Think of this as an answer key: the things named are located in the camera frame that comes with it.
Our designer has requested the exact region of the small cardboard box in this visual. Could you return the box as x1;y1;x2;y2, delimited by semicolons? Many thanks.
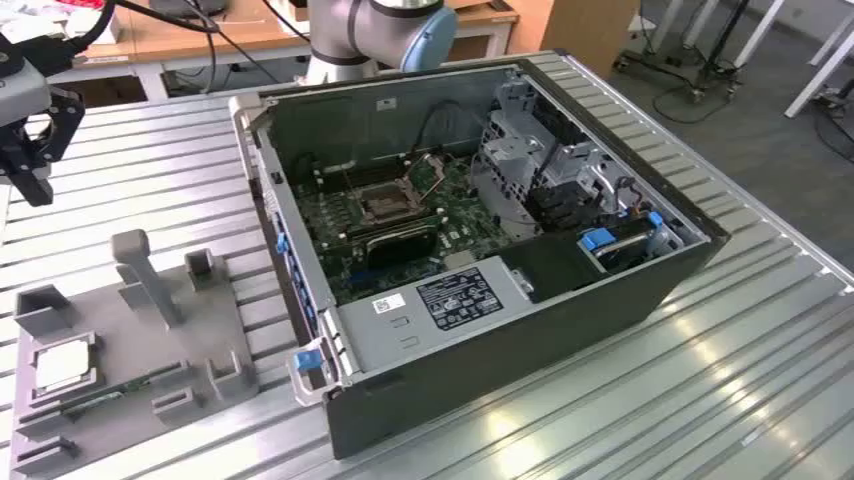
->
270;0;312;22

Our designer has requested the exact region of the black graphics card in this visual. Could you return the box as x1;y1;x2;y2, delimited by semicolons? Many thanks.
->
364;227;440;270

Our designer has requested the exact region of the black disk bay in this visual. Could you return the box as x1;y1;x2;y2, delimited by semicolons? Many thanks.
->
526;182;602;231

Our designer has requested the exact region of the grey parts rack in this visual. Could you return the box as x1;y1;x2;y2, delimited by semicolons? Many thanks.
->
9;228;262;476

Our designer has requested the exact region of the hard disk in blue carrier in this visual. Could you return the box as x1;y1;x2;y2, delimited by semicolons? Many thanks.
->
576;214;662;274

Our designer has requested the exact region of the black cable plug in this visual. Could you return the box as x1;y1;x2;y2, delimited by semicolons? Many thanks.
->
0;32;75;79

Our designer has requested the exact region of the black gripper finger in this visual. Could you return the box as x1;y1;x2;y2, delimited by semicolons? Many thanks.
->
11;85;87;208

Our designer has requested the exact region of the green RAM stick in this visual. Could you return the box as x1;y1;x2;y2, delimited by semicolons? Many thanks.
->
60;367;188;416

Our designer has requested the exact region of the metal socket cover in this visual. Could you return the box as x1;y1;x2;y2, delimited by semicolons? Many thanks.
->
399;152;450;190

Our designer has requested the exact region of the green motherboard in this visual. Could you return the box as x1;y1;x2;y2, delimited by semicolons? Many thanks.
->
292;154;515;306

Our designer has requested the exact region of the silver power supply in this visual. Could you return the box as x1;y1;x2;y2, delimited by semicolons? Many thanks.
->
331;256;536;375

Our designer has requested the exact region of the black looped wire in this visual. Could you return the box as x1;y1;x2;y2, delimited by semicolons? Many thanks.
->
410;99;468;152

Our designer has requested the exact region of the grey case handle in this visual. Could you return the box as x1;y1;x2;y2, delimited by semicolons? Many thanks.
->
228;91;280;181
286;307;352;406

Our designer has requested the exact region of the white table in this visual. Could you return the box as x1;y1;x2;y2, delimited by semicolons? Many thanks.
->
643;0;787;69
783;0;854;119

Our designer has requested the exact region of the wooden cabinet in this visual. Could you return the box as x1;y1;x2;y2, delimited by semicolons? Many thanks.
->
539;0;642;79

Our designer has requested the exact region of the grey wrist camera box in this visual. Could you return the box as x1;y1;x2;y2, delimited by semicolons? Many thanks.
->
0;64;53;129

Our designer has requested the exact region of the black wheeled stand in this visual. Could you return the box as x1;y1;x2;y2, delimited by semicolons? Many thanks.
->
613;0;749;104

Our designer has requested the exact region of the silver CPU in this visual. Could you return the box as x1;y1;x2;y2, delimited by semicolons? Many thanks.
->
31;342;101;394

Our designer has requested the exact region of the black open PC case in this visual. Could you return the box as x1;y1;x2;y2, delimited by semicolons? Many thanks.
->
228;49;733;461

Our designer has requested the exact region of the black cable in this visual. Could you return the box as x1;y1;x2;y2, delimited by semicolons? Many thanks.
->
260;0;314;40
64;0;120;51
147;7;223;97

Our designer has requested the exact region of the black RAM slot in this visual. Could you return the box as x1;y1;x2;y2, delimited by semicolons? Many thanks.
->
320;219;447;250
336;212;446;239
312;152;410;177
315;160;414;189

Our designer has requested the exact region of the white box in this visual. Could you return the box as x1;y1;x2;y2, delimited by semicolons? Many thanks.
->
0;0;125;46

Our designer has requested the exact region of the coloured wire bundle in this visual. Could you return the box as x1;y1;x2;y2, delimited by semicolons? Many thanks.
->
613;177;653;221

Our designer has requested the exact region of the silver drive cage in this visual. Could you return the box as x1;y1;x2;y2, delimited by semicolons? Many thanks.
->
476;69;669;236

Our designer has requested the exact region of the CPU socket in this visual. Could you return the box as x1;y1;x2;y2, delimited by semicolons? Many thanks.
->
356;182;428;226

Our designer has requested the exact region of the blue expansion slot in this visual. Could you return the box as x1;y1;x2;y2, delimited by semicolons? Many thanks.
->
346;269;402;286

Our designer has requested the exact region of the dark round desk item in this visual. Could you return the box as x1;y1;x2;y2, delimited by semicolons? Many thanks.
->
152;0;228;16

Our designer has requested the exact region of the wooden desk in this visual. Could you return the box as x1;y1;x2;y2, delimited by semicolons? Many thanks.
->
0;0;522;96

